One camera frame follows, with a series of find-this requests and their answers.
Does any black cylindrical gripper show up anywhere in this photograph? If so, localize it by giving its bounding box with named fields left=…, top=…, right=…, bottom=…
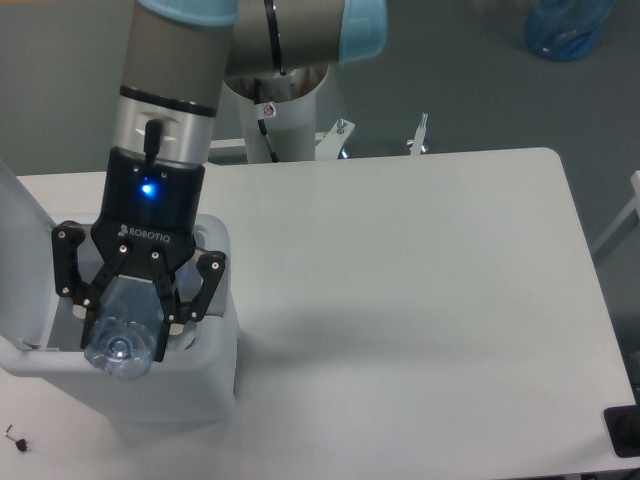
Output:
left=51, top=147, right=227, bottom=362

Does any clear plastic water bottle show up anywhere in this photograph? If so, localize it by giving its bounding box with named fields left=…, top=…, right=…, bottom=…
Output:
left=84, top=277, right=163, bottom=381

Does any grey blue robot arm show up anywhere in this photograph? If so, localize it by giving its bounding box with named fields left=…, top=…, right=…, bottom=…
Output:
left=51, top=1, right=388, bottom=362

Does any white open trash can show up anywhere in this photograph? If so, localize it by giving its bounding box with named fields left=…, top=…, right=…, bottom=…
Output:
left=1, top=167, right=238, bottom=422

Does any small metal hex key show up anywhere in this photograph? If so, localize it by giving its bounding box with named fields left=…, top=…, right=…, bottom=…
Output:
left=4, top=424, right=17, bottom=443

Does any blue plastic bag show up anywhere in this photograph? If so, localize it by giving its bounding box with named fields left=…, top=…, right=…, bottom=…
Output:
left=523, top=0, right=616, bottom=62

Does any black device at table edge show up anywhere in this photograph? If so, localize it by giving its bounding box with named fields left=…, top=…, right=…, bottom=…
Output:
left=603, top=405, right=639, bottom=458

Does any black cable on pedestal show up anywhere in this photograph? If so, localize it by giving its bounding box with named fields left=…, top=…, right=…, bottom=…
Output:
left=252, top=77, right=280, bottom=164

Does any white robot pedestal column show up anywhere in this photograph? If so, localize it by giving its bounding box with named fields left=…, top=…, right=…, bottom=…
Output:
left=225, top=65, right=329, bottom=164

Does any white pedestal base frame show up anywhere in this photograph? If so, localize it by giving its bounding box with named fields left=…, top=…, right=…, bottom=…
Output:
left=207, top=112, right=434, bottom=166

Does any white furniture frame right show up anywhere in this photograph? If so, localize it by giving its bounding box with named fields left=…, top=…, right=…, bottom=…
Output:
left=591, top=170, right=639, bottom=265

